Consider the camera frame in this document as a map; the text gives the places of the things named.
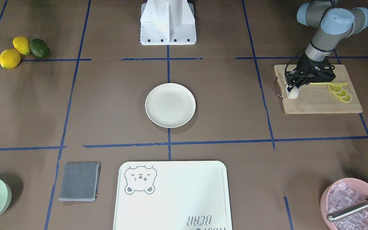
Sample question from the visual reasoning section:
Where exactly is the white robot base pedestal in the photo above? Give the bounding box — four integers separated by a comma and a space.
139, 0, 197, 45

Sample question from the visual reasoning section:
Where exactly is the yellow plastic knife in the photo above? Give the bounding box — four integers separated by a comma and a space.
310, 82, 348, 87

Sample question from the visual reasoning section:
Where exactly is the bamboo cutting board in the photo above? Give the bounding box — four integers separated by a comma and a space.
274, 65, 363, 114

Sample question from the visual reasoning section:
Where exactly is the lemon slice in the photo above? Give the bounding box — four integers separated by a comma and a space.
338, 93, 353, 103
327, 84, 343, 94
332, 89, 349, 98

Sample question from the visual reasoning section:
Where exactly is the yellow lemon front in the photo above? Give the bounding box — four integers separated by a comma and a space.
0, 49, 21, 69

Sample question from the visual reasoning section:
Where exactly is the pink bowl with ice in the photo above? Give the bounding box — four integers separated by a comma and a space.
320, 178, 368, 230

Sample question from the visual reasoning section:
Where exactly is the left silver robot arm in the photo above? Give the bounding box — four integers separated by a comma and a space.
285, 0, 368, 93

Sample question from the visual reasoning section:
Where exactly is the white steamed bun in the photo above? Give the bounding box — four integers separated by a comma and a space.
285, 85, 299, 99

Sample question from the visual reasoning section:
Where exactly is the cream round plate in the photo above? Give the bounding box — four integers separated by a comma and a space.
145, 83, 196, 128

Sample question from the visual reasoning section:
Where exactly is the white bear tray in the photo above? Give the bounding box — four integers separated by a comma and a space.
113, 160, 233, 230

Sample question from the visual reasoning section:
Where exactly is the yellow lemon near avocado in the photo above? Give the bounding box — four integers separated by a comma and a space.
12, 36, 31, 55

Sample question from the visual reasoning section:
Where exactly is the green avocado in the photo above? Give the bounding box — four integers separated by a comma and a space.
29, 38, 49, 58

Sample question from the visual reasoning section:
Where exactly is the grey folded cloth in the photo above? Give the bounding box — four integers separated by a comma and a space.
59, 162, 101, 202

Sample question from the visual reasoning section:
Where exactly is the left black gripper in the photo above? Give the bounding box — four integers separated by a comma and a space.
285, 53, 336, 93

